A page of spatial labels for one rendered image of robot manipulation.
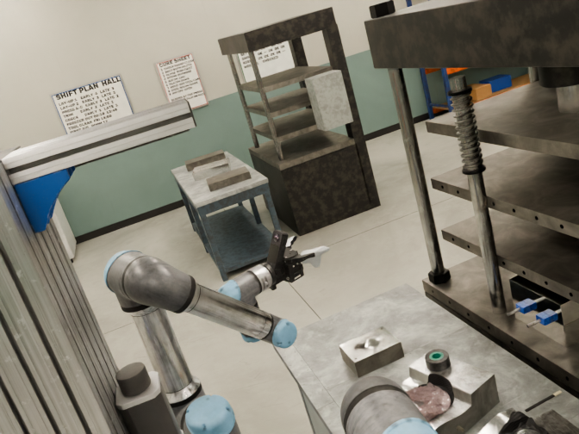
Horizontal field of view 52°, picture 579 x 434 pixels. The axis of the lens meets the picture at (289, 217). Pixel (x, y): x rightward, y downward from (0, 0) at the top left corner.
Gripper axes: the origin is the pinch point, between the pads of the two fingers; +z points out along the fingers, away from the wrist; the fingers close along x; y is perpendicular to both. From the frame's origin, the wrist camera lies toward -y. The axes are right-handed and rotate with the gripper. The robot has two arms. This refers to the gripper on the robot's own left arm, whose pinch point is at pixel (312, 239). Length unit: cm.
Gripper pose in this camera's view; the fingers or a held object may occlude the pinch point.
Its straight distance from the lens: 183.0
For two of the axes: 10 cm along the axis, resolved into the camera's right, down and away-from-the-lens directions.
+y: 1.8, 8.9, 4.2
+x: 6.5, 2.1, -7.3
